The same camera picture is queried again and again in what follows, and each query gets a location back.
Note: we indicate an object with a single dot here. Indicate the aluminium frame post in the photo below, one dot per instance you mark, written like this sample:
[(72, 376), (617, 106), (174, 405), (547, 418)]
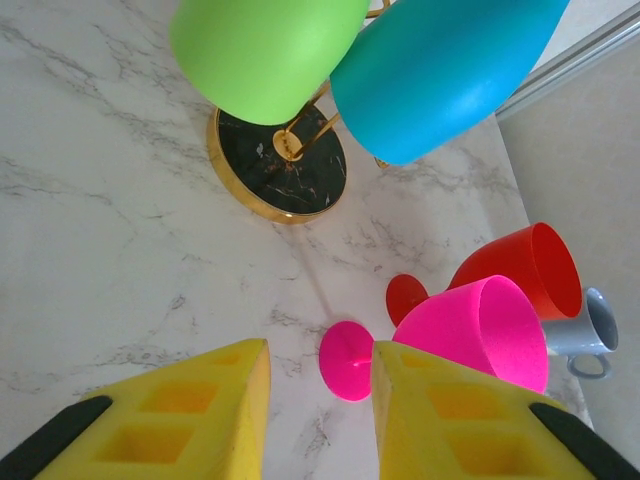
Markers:
[(575, 62)]

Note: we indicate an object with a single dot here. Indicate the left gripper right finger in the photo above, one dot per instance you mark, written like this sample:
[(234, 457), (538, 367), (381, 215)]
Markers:
[(460, 430)]

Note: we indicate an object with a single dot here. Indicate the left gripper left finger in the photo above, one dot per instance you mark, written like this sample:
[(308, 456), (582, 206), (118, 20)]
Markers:
[(165, 425)]

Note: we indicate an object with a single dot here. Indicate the grey-blue mug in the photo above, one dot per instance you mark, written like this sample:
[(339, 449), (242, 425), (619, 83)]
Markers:
[(575, 340)]

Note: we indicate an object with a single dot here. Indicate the red wine glass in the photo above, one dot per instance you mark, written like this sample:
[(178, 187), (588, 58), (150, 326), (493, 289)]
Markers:
[(500, 260)]

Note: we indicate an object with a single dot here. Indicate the gold wine glass rack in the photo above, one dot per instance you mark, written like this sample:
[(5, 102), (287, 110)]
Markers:
[(280, 175)]

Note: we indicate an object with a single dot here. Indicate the blue wine glass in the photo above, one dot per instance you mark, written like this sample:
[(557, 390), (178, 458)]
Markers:
[(430, 85)]

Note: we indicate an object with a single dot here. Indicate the pink wine glass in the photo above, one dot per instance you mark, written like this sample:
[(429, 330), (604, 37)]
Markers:
[(450, 330)]

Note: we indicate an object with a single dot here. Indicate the green wine glass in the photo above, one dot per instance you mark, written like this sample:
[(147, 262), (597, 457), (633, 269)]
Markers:
[(260, 55)]

